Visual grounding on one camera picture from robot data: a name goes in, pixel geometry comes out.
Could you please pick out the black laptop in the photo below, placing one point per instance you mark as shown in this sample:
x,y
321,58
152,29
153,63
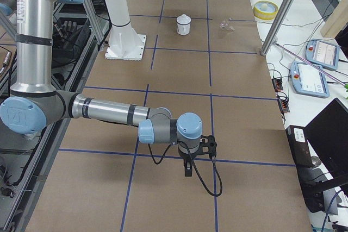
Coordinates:
x,y
327,134

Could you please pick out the orange black connector box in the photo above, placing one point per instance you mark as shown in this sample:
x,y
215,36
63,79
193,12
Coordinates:
x,y
277,84

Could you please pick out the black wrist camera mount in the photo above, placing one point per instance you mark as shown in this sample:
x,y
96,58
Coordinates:
x,y
208,146

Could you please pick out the near grey teach pendant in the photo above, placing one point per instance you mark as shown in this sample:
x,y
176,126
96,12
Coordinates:
x,y
309,81

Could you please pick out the brown paper table cover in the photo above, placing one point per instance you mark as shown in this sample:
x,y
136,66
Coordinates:
x,y
103,179

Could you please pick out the yellow rimmed bowl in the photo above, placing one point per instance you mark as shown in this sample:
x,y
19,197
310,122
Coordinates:
x,y
265,10

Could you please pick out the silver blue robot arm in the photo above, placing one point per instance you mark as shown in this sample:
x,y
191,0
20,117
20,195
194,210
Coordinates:
x,y
35,103

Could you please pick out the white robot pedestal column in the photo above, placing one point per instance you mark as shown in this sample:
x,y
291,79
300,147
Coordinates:
x,y
124,43

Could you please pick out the grey teach pendant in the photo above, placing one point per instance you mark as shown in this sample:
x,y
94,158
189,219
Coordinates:
x,y
309,81
323,53

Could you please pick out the clear glass funnel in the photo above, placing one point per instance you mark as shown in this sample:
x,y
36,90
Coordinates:
x,y
227,25

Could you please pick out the far grey teach pendant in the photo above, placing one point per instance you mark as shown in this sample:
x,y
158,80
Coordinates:
x,y
323,53

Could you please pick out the black box on desk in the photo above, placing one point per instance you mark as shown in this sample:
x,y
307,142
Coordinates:
x,y
299,146

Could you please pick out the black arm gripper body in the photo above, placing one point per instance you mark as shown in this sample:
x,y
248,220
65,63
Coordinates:
x,y
186,158

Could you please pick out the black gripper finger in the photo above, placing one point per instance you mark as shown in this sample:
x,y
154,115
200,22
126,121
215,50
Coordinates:
x,y
187,168

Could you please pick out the white enamel mug blue rim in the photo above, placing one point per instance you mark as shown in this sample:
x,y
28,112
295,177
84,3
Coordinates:
x,y
183,29

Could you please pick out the aluminium frame post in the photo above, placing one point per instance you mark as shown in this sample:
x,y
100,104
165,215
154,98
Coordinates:
x,y
283,10

